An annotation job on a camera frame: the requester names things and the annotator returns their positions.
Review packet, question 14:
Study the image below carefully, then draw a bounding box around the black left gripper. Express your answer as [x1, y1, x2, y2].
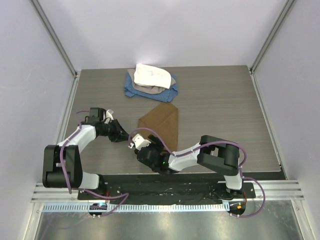
[99, 118, 131, 143]

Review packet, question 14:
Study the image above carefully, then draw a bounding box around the brown cloth napkin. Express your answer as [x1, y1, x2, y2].
[138, 102, 179, 152]

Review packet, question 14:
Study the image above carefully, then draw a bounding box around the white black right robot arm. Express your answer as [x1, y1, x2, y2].
[130, 134, 247, 198]

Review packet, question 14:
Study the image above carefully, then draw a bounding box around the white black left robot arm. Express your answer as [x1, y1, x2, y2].
[42, 107, 129, 200]

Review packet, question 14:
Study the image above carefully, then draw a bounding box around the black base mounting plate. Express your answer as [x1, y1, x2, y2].
[78, 173, 256, 206]

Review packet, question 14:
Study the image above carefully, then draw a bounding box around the blue checkered cloth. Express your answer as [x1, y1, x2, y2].
[124, 73, 179, 103]

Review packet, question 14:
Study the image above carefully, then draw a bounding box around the white folded cloth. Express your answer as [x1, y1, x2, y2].
[133, 63, 172, 89]

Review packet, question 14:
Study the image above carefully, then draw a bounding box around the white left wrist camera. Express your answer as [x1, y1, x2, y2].
[103, 109, 114, 124]

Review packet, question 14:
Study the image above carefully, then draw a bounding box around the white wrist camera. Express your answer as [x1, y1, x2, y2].
[128, 134, 151, 151]
[103, 109, 114, 124]

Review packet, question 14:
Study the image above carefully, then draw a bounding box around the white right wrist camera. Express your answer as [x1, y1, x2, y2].
[128, 134, 151, 151]

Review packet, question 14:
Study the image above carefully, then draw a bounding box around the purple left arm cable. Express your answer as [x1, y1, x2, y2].
[59, 110, 130, 216]

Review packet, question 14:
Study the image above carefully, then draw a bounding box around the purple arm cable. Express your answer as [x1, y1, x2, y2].
[127, 128, 266, 219]
[59, 110, 130, 216]

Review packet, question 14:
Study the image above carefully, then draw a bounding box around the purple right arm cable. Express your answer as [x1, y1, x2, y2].
[127, 128, 266, 219]

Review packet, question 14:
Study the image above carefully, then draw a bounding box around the white slotted cable duct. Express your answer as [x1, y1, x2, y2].
[42, 202, 230, 213]

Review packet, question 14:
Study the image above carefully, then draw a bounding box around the aluminium frame rail left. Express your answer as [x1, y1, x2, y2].
[29, 0, 77, 78]

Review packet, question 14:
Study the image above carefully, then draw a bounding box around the aluminium frame rail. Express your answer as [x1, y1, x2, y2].
[29, 0, 77, 78]
[249, 0, 297, 74]

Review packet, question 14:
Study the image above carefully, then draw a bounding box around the aluminium frame rail right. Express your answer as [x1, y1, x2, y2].
[249, 0, 297, 74]

